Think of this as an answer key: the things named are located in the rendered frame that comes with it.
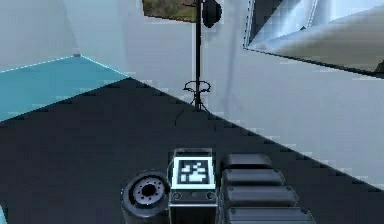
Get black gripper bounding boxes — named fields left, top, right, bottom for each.
left=120, top=170, right=171, bottom=224

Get black coat stand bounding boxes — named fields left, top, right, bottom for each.
left=174, top=0, right=224, bottom=128

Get framed landscape picture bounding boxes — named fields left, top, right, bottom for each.
left=141, top=0, right=201, bottom=24

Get white framed window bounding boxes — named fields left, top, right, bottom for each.
left=243, top=0, right=384, bottom=80

